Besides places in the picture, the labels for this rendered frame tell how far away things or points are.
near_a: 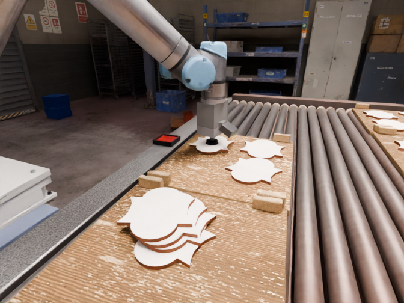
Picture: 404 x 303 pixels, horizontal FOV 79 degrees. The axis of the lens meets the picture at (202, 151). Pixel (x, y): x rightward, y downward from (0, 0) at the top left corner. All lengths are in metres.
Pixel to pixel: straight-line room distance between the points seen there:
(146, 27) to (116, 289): 0.45
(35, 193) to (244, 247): 0.53
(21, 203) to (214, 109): 0.54
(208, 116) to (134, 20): 0.34
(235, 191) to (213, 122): 0.24
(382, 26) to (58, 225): 5.21
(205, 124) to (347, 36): 4.50
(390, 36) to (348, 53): 0.64
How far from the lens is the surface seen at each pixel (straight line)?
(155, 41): 0.54
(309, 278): 0.45
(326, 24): 5.08
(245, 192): 0.58
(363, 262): 0.53
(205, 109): 0.74
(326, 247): 0.53
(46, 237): 0.57
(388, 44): 5.37
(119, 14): 0.54
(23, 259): 0.55
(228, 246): 0.44
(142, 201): 0.50
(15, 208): 0.73
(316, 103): 1.59
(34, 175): 0.74
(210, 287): 0.39
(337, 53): 5.10
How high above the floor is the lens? 1.25
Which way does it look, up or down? 24 degrees down
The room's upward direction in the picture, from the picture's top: straight up
